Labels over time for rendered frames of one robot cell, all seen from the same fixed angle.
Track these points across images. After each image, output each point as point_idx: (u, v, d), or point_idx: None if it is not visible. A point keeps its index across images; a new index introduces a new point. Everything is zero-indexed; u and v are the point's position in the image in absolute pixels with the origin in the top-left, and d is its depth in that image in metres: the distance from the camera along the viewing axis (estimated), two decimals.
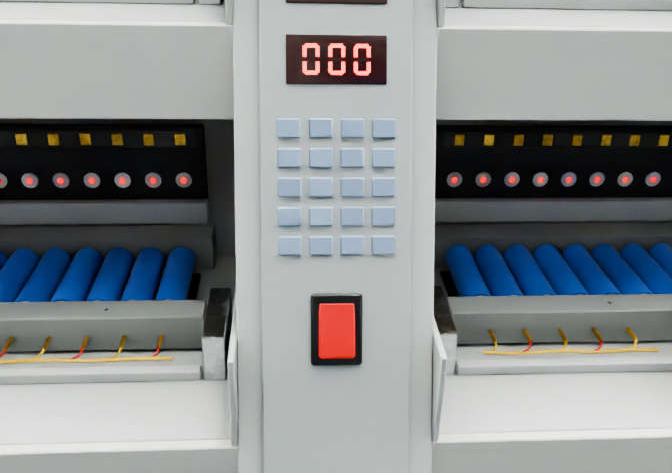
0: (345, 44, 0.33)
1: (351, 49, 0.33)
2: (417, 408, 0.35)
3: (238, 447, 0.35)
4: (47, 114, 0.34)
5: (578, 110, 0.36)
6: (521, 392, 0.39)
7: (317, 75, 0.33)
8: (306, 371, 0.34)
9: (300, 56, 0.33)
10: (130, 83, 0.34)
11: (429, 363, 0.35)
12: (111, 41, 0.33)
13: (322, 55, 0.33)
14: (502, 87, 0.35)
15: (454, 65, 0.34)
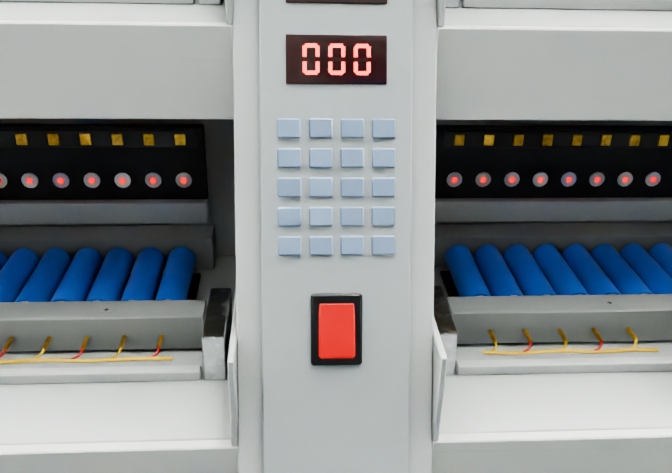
0: (345, 44, 0.33)
1: (351, 49, 0.33)
2: (417, 408, 0.35)
3: (238, 447, 0.35)
4: (47, 114, 0.34)
5: (578, 110, 0.36)
6: (521, 392, 0.39)
7: (317, 75, 0.33)
8: (306, 371, 0.34)
9: (300, 56, 0.33)
10: (130, 83, 0.34)
11: (429, 363, 0.35)
12: (111, 41, 0.33)
13: (322, 55, 0.33)
14: (502, 87, 0.35)
15: (454, 65, 0.34)
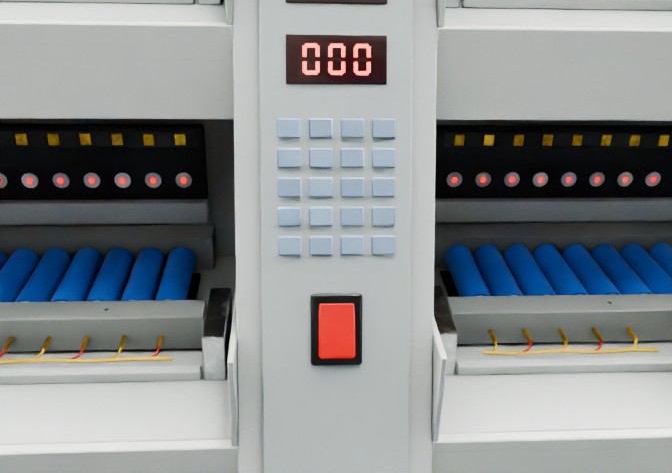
0: (345, 44, 0.33)
1: (351, 49, 0.33)
2: (417, 408, 0.35)
3: (238, 447, 0.35)
4: (47, 114, 0.34)
5: (578, 110, 0.36)
6: (521, 392, 0.39)
7: (317, 75, 0.33)
8: (306, 371, 0.34)
9: (300, 56, 0.33)
10: (130, 83, 0.34)
11: (429, 363, 0.35)
12: (111, 41, 0.33)
13: (322, 55, 0.33)
14: (502, 87, 0.35)
15: (454, 65, 0.34)
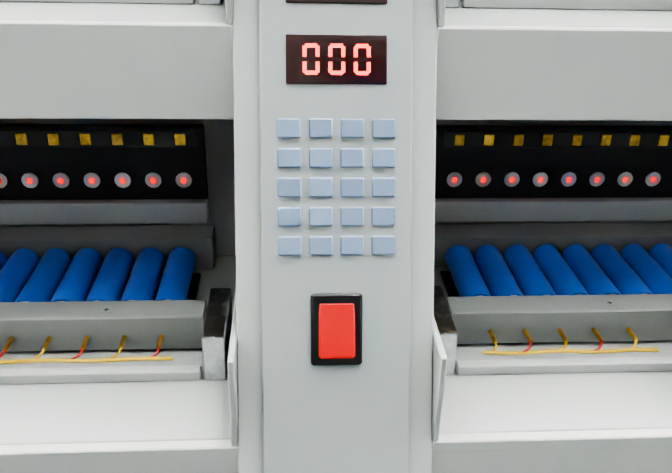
0: (345, 44, 0.33)
1: (351, 49, 0.33)
2: (417, 408, 0.35)
3: (238, 447, 0.35)
4: (47, 114, 0.34)
5: (578, 110, 0.36)
6: (521, 392, 0.39)
7: (317, 75, 0.33)
8: (306, 371, 0.34)
9: (300, 56, 0.33)
10: (130, 83, 0.34)
11: (429, 363, 0.35)
12: (111, 41, 0.33)
13: (322, 55, 0.33)
14: (502, 87, 0.35)
15: (454, 65, 0.34)
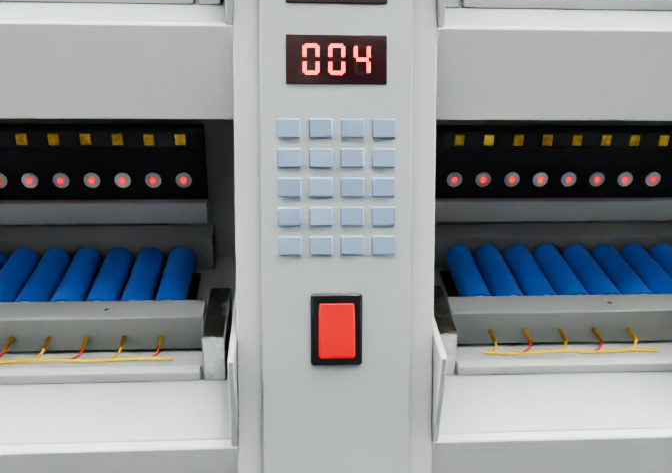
0: (345, 44, 0.33)
1: (351, 49, 0.33)
2: (417, 408, 0.35)
3: (238, 447, 0.35)
4: (47, 114, 0.34)
5: (578, 110, 0.36)
6: (521, 392, 0.39)
7: (317, 75, 0.33)
8: (306, 371, 0.34)
9: (300, 56, 0.33)
10: (130, 83, 0.34)
11: (429, 363, 0.35)
12: (111, 41, 0.33)
13: (322, 55, 0.33)
14: (502, 87, 0.35)
15: (454, 65, 0.34)
